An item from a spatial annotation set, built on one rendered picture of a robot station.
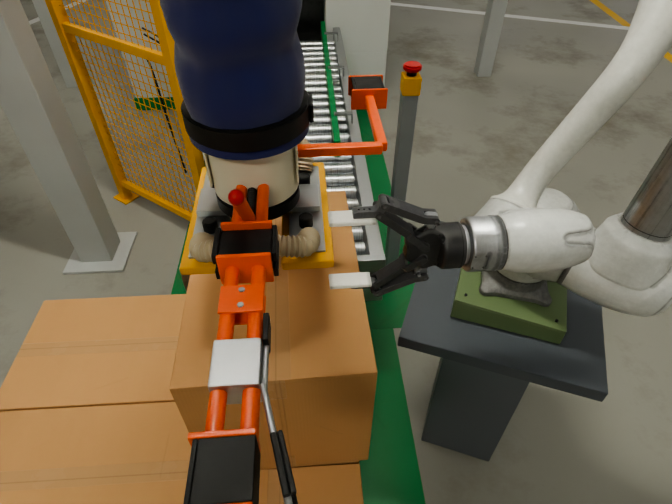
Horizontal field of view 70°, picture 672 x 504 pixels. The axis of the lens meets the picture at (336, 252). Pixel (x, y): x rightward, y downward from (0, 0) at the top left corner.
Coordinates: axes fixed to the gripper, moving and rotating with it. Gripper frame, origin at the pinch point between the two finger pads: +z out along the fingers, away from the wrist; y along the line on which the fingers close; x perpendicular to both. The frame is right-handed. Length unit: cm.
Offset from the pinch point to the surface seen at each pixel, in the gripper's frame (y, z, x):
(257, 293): -1.3, 11.9, -9.0
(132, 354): 69, 58, 33
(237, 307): -1.3, 14.6, -11.3
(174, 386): 28.8, 31.1, -4.1
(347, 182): 70, -15, 118
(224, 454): -2.3, 14.5, -32.2
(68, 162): 62, 105, 132
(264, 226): -2.1, 11.2, 4.8
